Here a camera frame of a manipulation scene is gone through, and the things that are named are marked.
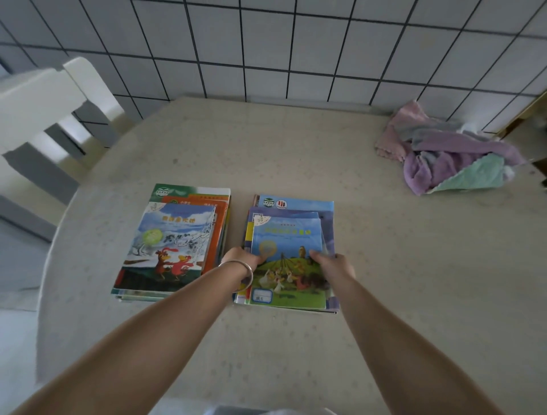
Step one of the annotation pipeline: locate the person's right hand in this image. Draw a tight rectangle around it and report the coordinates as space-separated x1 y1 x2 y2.
309 250 357 283

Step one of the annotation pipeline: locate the person's left hand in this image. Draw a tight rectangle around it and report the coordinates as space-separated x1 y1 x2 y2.
221 247 267 286

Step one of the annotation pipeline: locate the green meadow picture book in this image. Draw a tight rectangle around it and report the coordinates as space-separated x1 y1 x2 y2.
244 216 330 311

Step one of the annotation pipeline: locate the person's left forearm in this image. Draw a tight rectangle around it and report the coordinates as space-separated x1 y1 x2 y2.
11 264 252 415

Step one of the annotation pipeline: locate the person's right forearm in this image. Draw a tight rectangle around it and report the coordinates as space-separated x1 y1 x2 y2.
327 274 495 415

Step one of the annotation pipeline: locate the light blue picture book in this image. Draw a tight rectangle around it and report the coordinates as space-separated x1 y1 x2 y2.
246 195 341 314

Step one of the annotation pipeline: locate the orange picture book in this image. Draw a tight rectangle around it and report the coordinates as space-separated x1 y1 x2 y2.
168 195 230 275

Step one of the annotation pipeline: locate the red birds picture book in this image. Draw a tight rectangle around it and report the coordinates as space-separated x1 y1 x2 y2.
111 202 216 296

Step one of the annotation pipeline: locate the green white picture book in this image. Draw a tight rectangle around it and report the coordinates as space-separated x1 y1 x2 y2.
150 184 231 210

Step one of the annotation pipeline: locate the pink cloth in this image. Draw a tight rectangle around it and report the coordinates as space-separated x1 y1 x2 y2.
375 100 432 162

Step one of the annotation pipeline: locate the purple cloth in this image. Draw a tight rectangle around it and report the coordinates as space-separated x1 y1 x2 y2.
403 129 525 196

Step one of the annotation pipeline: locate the mint green cloth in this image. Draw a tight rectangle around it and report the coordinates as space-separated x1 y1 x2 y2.
427 154 507 194

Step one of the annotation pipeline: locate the grey blue cloth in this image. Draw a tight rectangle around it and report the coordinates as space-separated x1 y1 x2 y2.
411 119 490 148

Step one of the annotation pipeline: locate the white wooden chair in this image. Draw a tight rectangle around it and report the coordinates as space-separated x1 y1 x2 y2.
0 56 125 244

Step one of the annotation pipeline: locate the silver bracelet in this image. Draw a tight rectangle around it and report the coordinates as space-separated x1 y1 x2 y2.
218 260 254 290

